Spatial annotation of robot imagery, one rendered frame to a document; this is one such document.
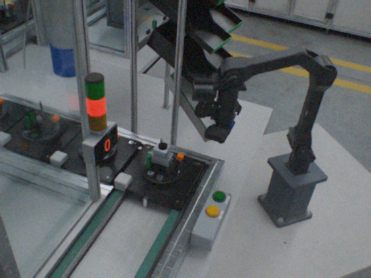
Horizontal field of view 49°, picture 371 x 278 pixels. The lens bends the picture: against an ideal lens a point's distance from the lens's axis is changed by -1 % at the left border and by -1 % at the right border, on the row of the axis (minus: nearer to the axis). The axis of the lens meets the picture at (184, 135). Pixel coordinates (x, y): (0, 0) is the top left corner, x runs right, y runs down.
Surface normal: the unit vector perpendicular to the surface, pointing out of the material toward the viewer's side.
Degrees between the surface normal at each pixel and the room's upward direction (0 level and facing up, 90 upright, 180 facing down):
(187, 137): 0
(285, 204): 90
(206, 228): 0
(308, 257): 0
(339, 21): 90
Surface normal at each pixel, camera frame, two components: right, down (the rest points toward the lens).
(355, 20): -0.39, 0.55
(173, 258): 0.07, -0.78
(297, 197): 0.37, 0.59
